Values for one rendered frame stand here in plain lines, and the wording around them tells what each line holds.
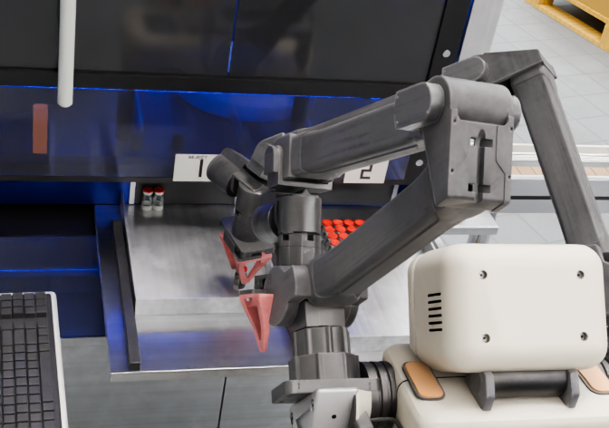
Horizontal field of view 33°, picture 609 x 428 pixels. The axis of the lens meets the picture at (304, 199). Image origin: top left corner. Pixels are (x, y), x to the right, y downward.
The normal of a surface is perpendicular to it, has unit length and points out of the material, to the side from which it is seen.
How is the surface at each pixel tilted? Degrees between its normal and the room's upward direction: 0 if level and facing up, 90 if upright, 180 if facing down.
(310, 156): 77
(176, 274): 0
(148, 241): 0
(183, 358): 0
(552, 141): 53
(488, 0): 90
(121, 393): 90
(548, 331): 48
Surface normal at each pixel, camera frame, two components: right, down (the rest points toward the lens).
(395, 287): 0.15, -0.83
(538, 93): -0.42, -0.15
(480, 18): 0.22, 0.56
